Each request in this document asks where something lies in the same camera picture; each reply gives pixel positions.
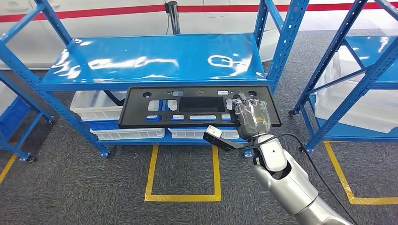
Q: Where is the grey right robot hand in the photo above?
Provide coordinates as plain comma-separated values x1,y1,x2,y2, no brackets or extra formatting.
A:
231,92,272,140

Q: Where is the black plastic panel part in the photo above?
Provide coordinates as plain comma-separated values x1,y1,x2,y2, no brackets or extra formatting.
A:
118,85,283,129

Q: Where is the yellow floor tape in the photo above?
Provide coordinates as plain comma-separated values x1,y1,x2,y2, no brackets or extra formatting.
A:
0,153,18,184
144,144,222,203
323,141,398,206

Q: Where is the large translucent white bin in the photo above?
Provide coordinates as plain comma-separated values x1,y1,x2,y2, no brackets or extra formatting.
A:
314,45,398,134

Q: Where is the black stanchion pole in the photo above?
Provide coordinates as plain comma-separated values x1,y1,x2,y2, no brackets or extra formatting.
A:
164,0,182,35

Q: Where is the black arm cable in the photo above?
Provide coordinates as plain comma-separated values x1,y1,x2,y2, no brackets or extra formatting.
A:
239,133,358,225

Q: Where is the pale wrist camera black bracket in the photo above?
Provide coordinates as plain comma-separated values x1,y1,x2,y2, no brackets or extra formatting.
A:
202,125,259,153

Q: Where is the black bracket part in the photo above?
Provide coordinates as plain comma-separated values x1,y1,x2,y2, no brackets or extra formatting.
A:
104,90,127,106

